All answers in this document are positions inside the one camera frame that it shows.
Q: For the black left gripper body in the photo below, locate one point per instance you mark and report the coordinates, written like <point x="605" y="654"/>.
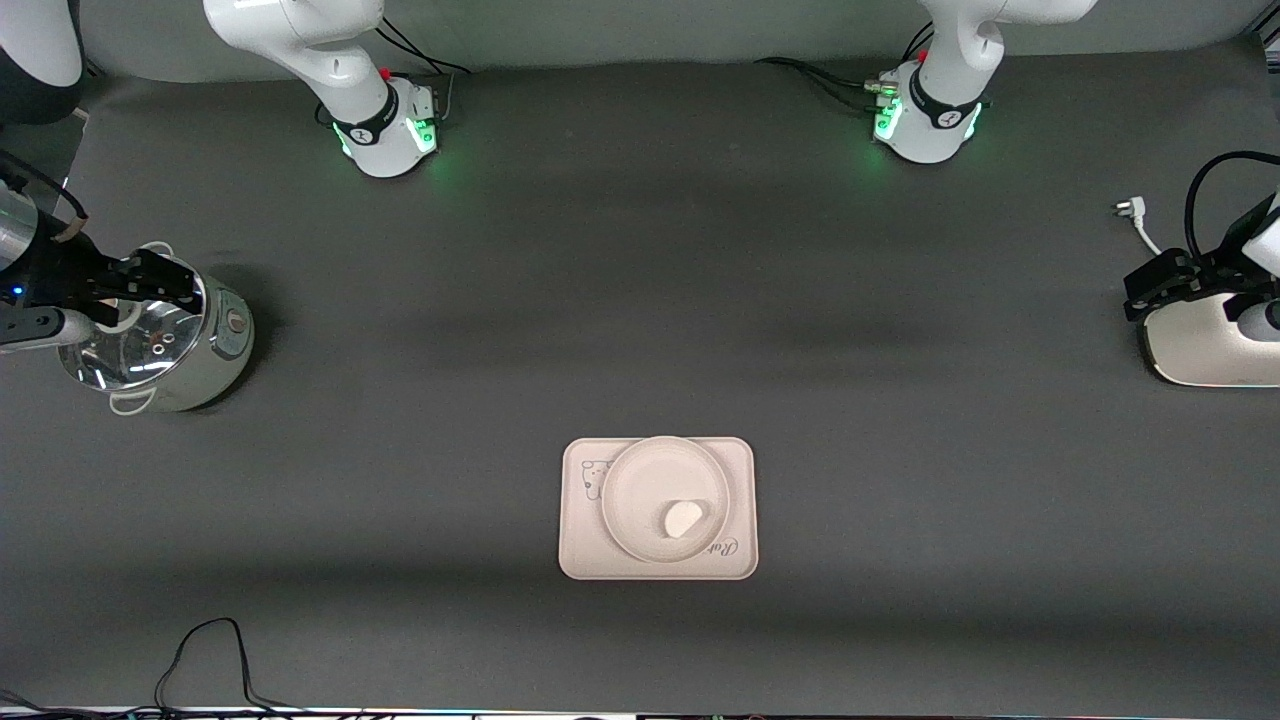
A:
<point x="1205" y="272"/>

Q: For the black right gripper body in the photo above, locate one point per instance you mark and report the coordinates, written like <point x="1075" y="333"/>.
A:
<point x="62" y="270"/>

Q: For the white steamed bun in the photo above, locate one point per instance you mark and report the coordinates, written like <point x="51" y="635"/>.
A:
<point x="683" y="519"/>

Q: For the round beige plate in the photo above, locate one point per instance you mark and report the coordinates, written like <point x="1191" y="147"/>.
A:
<point x="640" y="490"/>

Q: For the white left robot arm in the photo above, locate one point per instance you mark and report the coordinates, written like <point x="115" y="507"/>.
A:
<point x="940" y="130"/>

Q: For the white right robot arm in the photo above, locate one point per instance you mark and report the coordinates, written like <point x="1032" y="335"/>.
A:
<point x="370" y="130"/>

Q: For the beige rectangular printed tray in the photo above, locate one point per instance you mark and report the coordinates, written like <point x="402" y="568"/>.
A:
<point x="585" y="550"/>

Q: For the white rounded appliance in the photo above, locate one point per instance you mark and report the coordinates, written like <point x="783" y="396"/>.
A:
<point x="1200" y="350"/>

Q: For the silver steel pot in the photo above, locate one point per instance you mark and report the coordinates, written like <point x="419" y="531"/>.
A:
<point x="220" y="350"/>

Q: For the dark grey table mat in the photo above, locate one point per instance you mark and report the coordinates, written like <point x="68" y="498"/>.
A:
<point x="400" y="500"/>

